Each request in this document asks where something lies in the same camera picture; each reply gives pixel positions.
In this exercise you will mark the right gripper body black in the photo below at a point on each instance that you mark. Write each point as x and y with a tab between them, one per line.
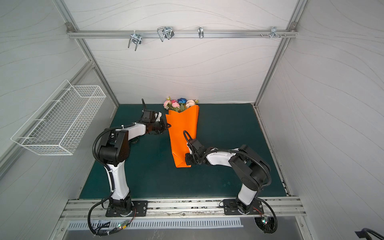
188	159

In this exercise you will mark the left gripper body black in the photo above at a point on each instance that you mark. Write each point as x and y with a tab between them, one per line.
158	126

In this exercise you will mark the pink fake flower spray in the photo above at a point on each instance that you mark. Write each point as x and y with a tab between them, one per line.
167	103

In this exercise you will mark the orange wrapping paper sheet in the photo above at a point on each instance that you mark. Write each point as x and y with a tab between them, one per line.
180	122

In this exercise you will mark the blue fake rose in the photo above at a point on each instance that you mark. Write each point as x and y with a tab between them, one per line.
182	104

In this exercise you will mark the peach fake flower spray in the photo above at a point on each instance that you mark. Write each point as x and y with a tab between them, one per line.
191	103

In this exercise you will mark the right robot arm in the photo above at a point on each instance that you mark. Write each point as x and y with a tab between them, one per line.
250	168

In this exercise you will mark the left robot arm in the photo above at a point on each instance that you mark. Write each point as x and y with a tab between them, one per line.
111	148

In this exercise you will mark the left metal u-bolt clamp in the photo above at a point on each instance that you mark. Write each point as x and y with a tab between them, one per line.
135	40

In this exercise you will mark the metal u-bolt clamp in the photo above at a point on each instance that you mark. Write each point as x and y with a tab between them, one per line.
166	32
135	40

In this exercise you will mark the middle metal u-bolt clamp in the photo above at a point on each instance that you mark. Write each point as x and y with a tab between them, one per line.
166	32

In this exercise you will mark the white vent grille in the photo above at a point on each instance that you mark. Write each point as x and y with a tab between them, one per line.
149	224

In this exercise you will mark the aluminium top crossbar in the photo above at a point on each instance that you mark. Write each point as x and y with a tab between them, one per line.
179	34

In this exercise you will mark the right metal bolt clamp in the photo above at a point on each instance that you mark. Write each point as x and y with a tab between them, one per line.
273	34

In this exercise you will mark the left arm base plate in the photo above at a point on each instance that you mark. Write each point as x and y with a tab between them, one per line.
139	207

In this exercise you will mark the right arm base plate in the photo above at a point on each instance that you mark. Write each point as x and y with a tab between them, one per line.
231	208

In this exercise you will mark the aluminium front rail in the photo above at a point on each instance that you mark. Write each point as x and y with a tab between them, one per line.
209	207

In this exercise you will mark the white wire basket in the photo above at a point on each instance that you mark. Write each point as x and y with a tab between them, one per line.
57	127

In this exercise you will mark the small metal bracket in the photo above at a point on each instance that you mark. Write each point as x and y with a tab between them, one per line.
201	32

